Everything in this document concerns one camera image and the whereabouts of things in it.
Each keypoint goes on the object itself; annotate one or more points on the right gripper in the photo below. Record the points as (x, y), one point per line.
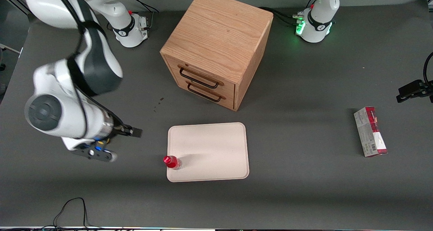
(120, 129)

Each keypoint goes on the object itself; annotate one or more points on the red coke bottle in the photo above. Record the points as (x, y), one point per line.
(172, 162)

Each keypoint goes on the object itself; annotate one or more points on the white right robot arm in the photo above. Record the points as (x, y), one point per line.
(67, 116)

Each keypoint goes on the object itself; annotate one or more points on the beige rectangular tray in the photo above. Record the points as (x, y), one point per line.
(213, 146)

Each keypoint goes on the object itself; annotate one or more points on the wooden two-drawer cabinet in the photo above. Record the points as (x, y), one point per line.
(216, 28)

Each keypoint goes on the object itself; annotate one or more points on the red and grey carton box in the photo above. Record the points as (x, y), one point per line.
(370, 133)

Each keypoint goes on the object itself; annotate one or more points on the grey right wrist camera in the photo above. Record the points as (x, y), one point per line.
(91, 153)

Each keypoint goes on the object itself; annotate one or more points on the aluminium frame profile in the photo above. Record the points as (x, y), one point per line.
(17, 2)

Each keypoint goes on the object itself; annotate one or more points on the black camera clamp mount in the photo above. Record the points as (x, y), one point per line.
(411, 90)

